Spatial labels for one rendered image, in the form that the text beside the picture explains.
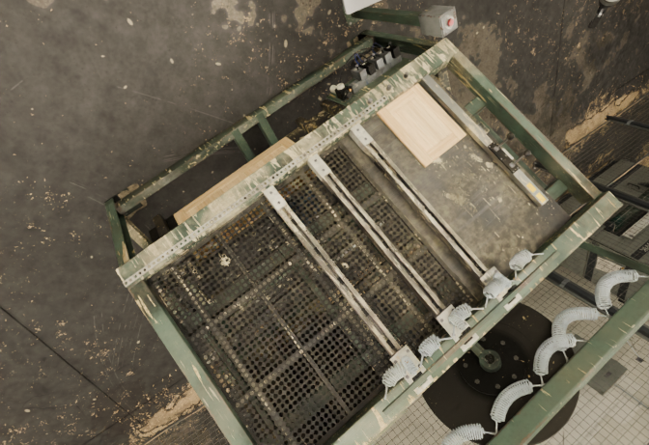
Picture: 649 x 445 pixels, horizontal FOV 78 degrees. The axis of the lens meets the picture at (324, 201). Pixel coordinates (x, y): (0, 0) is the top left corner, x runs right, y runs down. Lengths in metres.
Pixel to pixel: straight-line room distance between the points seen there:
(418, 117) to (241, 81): 1.21
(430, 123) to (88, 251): 2.31
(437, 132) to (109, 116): 1.90
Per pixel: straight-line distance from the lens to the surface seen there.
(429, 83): 2.44
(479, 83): 2.53
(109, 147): 2.77
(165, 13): 2.67
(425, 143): 2.28
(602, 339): 2.45
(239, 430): 2.04
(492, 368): 2.37
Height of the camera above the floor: 2.62
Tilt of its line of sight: 49 degrees down
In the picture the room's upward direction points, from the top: 130 degrees clockwise
